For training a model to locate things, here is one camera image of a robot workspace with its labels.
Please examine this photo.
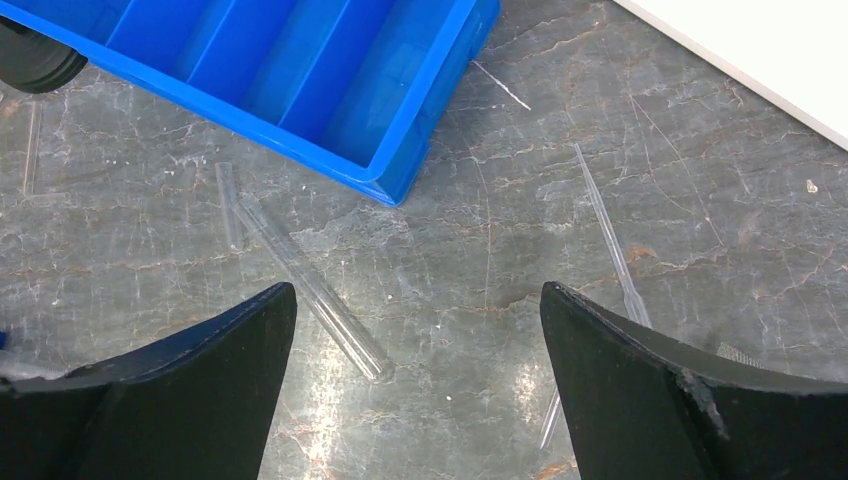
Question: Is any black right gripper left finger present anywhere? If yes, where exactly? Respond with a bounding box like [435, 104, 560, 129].
[1, 282, 297, 479]

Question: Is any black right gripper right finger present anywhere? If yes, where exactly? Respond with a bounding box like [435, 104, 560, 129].
[540, 282, 847, 479]

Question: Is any clear plastic pipette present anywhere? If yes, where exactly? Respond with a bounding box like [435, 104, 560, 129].
[539, 143, 653, 450]

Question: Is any clear glass test tube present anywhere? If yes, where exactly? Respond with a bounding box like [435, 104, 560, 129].
[235, 194, 394, 383]

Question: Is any small clear glass tube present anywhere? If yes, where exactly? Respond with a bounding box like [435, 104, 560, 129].
[215, 162, 244, 251]

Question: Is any thin clear glass rod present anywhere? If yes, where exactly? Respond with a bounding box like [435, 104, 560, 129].
[22, 102, 42, 198]

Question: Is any blue divided plastic tray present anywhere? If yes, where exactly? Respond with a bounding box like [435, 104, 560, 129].
[1, 1, 501, 206]

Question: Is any white plastic lid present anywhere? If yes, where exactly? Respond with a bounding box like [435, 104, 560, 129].
[621, 0, 847, 148]

